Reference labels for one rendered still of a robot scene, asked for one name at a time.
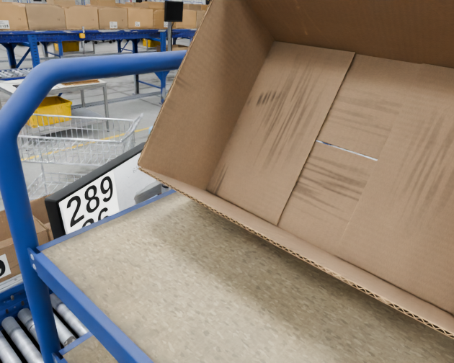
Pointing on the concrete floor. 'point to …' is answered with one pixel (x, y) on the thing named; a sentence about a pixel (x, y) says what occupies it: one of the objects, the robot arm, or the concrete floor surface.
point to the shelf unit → (185, 271)
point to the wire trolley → (74, 148)
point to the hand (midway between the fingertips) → (155, 189)
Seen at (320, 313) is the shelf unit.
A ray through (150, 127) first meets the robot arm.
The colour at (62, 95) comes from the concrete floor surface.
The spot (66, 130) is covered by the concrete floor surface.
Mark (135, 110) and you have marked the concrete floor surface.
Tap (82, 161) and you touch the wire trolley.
